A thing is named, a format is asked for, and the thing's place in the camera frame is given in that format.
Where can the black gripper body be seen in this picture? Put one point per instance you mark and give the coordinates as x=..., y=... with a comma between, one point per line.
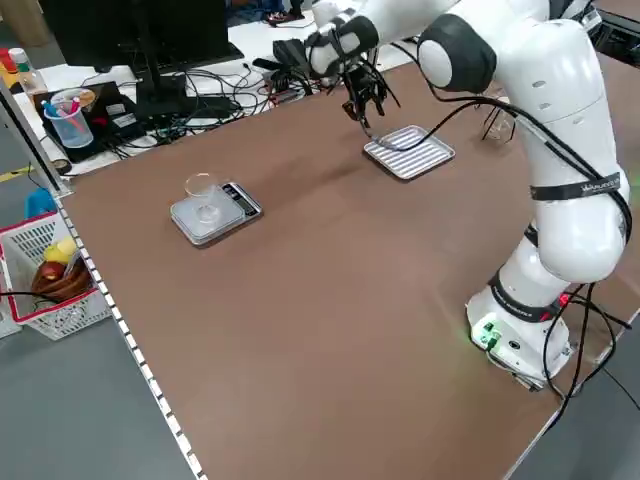
x=361, y=84

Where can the white plastic basket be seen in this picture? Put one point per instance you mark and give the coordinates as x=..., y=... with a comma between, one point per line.
x=30, y=240

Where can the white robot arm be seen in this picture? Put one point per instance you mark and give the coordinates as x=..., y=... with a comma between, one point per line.
x=550, y=60

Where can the yellow fruit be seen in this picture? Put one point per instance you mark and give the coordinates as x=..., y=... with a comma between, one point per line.
x=60, y=250

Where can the perforated table edge rail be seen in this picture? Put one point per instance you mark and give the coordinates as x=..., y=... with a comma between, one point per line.
x=130, y=345

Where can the red apple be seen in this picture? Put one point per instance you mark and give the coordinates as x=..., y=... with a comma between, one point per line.
x=50, y=271

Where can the brown woven basket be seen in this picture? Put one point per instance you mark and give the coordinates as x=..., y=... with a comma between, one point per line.
x=70, y=285

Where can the black monitor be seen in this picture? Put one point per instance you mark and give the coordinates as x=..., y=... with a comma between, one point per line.
x=125, y=30

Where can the clear bottle white cap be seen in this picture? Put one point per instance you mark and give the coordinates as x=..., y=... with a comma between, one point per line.
x=27, y=75

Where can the silver digital scale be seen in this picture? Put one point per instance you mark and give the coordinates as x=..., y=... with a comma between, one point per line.
x=200, y=225

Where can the glass alcohol lamp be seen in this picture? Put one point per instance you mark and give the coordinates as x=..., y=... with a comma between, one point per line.
x=502, y=131

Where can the blue object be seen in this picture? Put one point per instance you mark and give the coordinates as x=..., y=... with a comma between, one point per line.
x=40, y=202

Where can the dark tape roll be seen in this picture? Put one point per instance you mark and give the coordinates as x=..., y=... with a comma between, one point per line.
x=63, y=167

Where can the black case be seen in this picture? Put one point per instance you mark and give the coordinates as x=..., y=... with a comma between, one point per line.
x=115, y=120

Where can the aluminium corner post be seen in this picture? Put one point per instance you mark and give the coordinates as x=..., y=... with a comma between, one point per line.
x=35, y=140

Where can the clear measuring cup with pens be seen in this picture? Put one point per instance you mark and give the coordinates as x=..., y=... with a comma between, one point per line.
x=70, y=127

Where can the ribbed metal tray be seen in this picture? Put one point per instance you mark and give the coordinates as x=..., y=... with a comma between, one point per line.
x=415, y=155

